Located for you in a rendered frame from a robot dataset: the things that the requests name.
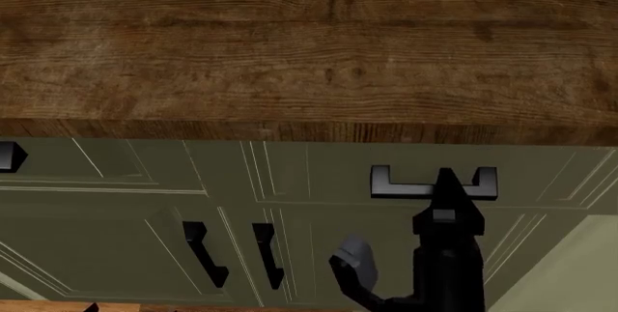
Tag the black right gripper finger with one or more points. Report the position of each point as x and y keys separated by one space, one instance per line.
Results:
x=440 y=189
x=456 y=190

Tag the green cabinet door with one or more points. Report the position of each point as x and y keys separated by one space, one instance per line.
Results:
x=111 y=247
x=314 y=225

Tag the brown wooden board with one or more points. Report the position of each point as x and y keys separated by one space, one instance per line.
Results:
x=43 y=307

